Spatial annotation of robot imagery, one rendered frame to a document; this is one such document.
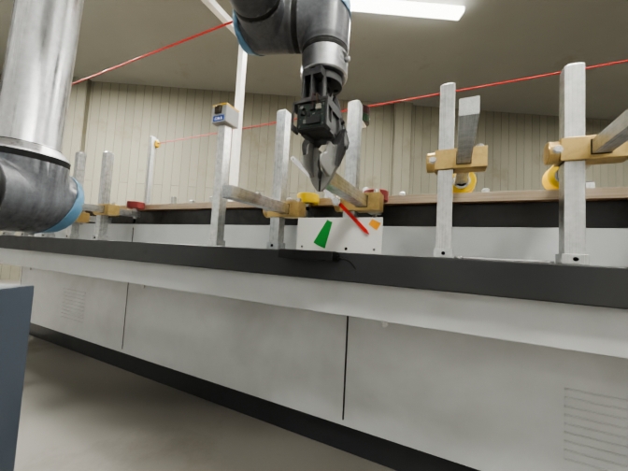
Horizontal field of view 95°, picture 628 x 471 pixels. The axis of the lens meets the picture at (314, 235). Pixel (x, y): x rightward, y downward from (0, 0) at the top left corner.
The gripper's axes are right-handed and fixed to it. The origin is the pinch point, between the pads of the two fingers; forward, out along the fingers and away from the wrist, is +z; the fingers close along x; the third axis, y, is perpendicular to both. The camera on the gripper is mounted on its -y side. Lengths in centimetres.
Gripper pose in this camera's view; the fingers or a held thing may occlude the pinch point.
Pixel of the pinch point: (321, 186)
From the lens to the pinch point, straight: 56.7
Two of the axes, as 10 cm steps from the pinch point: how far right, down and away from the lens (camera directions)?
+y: -4.4, -0.9, -8.9
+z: -0.6, 10.0, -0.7
